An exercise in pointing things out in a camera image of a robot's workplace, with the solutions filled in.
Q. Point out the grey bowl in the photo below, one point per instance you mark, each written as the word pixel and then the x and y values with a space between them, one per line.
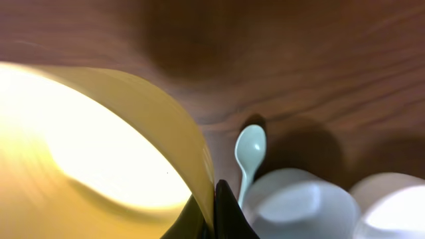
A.
pixel 292 203

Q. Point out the yellow bowl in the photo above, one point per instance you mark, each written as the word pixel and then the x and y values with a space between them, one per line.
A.
pixel 96 153

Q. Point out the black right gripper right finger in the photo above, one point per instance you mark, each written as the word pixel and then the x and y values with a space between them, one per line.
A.
pixel 229 221

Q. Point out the mint green spoon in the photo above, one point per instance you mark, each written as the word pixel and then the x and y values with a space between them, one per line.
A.
pixel 249 152

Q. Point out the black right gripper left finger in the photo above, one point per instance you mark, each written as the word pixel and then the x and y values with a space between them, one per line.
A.
pixel 189 225

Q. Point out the white bowl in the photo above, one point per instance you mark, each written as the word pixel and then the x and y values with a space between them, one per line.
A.
pixel 392 207

